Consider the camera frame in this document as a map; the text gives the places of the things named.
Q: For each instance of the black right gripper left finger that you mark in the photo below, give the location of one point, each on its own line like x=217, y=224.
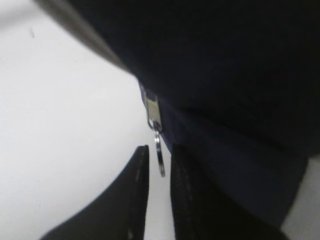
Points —
x=119, y=213

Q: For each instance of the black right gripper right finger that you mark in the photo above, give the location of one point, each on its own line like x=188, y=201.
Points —
x=231, y=192

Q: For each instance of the navy insulated lunch bag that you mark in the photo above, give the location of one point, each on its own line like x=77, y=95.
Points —
x=233, y=72

